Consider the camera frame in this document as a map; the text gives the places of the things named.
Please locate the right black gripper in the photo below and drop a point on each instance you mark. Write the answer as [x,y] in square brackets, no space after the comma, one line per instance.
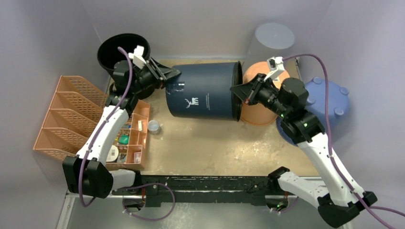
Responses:
[253,91]

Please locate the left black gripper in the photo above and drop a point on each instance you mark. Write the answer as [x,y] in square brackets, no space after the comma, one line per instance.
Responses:
[163,72]

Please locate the orange capybara plastic bucket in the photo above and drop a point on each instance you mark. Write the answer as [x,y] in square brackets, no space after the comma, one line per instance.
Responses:
[256,114]

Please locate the dark navy cylindrical bin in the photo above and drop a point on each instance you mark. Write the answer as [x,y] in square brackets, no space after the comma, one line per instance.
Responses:
[202,91]

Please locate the white grey cylindrical bin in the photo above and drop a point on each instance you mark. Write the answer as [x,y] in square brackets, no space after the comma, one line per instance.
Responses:
[269,40]

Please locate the black ribbed plastic bin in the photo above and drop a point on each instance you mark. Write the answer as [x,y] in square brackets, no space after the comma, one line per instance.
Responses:
[108,54]

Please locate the blue plastic bucket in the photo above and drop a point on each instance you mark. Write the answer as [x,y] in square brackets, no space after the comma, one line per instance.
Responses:
[338,101]

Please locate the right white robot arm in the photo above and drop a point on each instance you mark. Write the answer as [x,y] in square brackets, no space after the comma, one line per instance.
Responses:
[341,199]

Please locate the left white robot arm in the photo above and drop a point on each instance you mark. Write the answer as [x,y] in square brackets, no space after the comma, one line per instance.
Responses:
[86,173]

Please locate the small clear round container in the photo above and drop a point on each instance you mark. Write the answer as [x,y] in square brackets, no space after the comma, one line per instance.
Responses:
[154,127]

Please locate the green small item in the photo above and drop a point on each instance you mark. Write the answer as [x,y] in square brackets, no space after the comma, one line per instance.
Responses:
[123,139]

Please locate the orange mesh file organizer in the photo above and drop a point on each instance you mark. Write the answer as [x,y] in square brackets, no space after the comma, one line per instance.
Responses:
[74,111]

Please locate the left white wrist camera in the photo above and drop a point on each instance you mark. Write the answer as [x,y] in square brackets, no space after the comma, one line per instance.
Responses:
[136,56]

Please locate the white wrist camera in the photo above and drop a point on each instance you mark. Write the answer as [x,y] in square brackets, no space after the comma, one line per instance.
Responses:
[136,56]
[276,68]

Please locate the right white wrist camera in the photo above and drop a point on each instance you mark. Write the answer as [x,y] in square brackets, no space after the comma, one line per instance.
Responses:
[276,68]

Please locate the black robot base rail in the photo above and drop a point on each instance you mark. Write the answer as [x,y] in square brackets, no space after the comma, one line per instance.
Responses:
[254,190]

